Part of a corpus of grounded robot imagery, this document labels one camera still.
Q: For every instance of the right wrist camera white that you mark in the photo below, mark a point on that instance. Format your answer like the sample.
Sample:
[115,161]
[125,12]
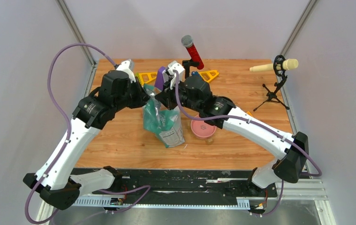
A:
[173,70]

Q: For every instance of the black round-base mic stand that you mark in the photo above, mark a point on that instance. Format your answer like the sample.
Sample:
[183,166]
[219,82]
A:
[187,64]

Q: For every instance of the red glitter microphone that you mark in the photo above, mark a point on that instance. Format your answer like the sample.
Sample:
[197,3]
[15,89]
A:
[188,43]

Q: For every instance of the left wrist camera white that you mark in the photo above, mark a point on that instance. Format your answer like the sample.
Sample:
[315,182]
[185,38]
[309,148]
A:
[127,66]

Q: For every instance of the small wooden block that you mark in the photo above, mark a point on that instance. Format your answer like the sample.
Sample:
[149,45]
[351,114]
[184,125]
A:
[209,141]

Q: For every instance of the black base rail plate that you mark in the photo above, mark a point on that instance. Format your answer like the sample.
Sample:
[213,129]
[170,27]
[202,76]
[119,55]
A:
[192,187]

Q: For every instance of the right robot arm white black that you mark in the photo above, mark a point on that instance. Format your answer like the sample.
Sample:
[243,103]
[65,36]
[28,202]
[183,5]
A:
[289,150]

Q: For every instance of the cream microphone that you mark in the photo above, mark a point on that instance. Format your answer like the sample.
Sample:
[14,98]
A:
[288,64]

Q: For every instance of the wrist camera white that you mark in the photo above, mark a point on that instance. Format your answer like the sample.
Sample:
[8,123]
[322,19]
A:
[173,70]
[127,66]

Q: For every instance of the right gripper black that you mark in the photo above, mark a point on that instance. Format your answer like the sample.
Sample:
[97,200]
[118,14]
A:
[166,96]

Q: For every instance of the green pet food bag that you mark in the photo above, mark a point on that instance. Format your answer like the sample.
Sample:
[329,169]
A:
[165,124]

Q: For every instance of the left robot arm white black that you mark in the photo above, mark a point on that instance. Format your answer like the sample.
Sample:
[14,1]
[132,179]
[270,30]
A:
[58,187]

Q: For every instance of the yellow orange toy triangle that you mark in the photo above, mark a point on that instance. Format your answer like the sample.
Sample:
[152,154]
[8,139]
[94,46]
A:
[209,76]

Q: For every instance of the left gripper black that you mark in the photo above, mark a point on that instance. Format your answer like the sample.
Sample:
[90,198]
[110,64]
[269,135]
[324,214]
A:
[142,96]

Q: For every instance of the purple metronome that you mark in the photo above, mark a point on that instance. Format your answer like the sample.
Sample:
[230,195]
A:
[159,82]

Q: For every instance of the pink cat-ear pet bowl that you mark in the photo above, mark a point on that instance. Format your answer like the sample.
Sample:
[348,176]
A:
[201,129]

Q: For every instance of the yellow green toy triangle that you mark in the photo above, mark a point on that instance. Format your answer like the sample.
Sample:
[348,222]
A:
[146,77]

